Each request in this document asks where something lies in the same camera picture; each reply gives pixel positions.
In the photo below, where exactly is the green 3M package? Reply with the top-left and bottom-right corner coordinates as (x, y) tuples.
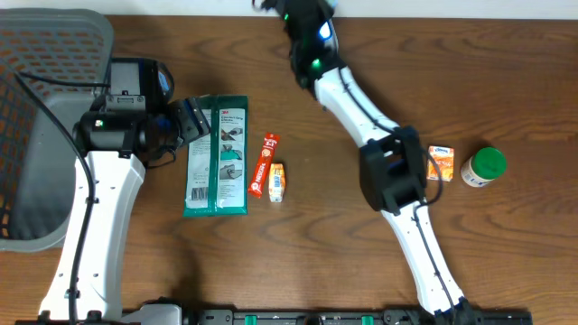
(182, 95), (248, 218)

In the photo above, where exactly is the red Nescafe stick sachet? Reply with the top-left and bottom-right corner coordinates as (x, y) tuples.
(248, 133), (280, 199)

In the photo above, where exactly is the orange tissue pack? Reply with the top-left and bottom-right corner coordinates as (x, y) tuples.
(427, 145), (454, 181)
(268, 163), (286, 202)

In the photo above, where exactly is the green lid white jar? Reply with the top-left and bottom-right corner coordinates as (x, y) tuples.
(461, 147), (508, 188)

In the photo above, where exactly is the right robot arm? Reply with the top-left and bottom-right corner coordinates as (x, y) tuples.
(252, 0), (467, 324)

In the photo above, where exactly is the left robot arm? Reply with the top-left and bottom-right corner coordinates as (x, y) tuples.
(38, 97), (210, 324)

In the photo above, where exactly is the grey plastic shopping basket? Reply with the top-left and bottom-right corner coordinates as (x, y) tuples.
(1, 8), (114, 252)

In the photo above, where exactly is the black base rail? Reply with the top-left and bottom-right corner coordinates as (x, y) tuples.
(183, 309), (534, 325)

